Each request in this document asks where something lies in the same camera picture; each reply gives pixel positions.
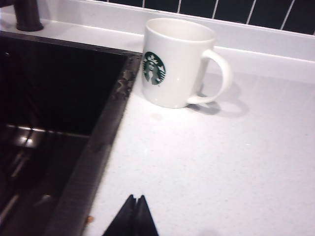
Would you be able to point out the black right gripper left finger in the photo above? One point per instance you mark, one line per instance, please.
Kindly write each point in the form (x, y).
(124, 221)

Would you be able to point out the dark metal faucet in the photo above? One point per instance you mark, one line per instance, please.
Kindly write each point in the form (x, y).
(27, 14)

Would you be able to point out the white Starbucks logo mug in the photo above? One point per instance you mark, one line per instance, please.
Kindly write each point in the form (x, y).
(177, 73)

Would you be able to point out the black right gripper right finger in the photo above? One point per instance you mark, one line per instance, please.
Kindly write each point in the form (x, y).
(145, 221)

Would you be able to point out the small brown crumb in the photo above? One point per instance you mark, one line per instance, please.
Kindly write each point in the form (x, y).
(90, 217)

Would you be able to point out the black sink basin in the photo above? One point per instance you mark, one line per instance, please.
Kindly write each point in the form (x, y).
(49, 110)

